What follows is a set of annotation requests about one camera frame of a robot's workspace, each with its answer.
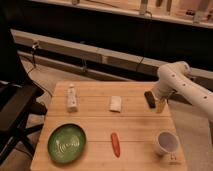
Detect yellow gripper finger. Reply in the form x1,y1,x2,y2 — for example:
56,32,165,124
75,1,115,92
156,99,166,113

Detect black eraser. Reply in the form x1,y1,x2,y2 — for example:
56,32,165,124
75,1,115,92
144,91,156,108

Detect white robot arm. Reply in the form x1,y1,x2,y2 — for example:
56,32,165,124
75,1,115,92
152,61,213,122

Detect green ceramic plate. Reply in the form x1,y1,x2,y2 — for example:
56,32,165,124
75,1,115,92
47,123,87,164

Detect white folded cloth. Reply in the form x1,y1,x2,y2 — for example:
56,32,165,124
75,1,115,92
110,96,122,112

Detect orange carrot toy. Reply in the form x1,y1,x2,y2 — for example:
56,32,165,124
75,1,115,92
111,132,120,157

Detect white tube with cap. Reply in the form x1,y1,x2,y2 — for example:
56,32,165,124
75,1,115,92
67,84,77,112

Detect black chair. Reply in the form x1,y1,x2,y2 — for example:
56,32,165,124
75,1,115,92
0,32,47,165

